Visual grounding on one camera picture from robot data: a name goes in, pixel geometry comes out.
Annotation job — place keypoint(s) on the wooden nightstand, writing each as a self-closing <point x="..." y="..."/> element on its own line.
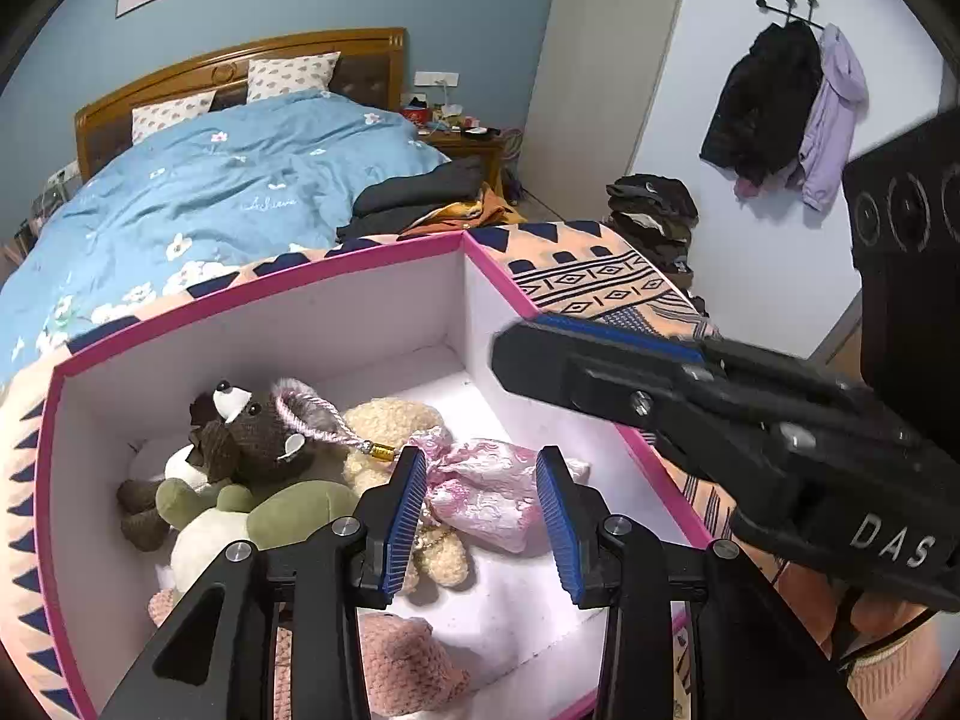
<point x="469" y="154"/>

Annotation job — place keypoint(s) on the dark grey folded clothes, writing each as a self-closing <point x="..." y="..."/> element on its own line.
<point x="420" y="191"/>

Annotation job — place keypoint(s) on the blue floral duvet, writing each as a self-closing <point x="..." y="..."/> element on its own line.
<point x="225" y="187"/>

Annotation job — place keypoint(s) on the pile of dark clothes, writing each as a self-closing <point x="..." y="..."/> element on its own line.
<point x="652" y="217"/>

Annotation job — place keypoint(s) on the orange patterned blanket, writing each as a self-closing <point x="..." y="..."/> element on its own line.
<point x="592" y="277"/>

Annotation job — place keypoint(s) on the white patterned pillow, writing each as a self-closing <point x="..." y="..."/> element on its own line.
<point x="292" y="75"/>
<point x="172" y="116"/>

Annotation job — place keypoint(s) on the pink-brown crochet bunny plush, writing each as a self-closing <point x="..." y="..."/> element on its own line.
<point x="405" y="660"/>

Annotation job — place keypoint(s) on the wooden headboard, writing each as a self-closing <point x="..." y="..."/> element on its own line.
<point x="360" y="52"/>

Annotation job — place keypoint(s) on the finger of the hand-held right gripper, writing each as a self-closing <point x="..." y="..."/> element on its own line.
<point x="637" y="336"/>
<point x="585" y="375"/>

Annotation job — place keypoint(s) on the pink garment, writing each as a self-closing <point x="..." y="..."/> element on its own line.
<point x="746" y="186"/>

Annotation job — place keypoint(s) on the red box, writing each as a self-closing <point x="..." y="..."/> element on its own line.
<point x="415" y="114"/>

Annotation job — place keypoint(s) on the green dinosaur plush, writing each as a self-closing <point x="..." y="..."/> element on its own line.
<point x="300" y="514"/>

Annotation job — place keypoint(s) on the person's right forearm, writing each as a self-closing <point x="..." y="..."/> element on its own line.
<point x="900" y="679"/>

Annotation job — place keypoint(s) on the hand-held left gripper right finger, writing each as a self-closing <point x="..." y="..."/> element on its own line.
<point x="559" y="532"/>

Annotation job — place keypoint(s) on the black jacket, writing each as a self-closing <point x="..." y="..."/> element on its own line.
<point x="757" y="105"/>

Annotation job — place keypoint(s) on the pink satin pouch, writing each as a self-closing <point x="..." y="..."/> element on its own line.
<point x="487" y="495"/>

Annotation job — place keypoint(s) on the lilac jacket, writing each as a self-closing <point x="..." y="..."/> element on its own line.
<point x="832" y="120"/>

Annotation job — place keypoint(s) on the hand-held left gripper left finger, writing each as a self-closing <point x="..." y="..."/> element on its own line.
<point x="401" y="532"/>

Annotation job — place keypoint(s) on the pink round object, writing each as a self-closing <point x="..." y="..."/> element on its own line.
<point x="513" y="144"/>

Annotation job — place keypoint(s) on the orange garment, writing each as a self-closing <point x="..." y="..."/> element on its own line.
<point x="480" y="211"/>

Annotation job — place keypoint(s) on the pink cardboard box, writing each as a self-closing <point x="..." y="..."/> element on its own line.
<point x="480" y="292"/>

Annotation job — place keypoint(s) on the white wall socket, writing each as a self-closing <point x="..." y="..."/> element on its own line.
<point x="436" y="79"/>

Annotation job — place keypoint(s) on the person's right hand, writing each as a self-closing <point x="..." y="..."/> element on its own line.
<point x="810" y="604"/>

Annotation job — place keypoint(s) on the dark brown bear plush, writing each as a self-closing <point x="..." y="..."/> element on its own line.
<point x="247" y="442"/>

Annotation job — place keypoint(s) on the black coat hook rack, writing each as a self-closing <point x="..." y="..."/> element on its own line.
<point x="787" y="9"/>

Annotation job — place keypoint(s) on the cream plush bear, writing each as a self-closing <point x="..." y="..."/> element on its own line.
<point x="390" y="420"/>

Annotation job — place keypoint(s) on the beige wardrobe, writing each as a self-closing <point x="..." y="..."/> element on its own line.
<point x="600" y="75"/>

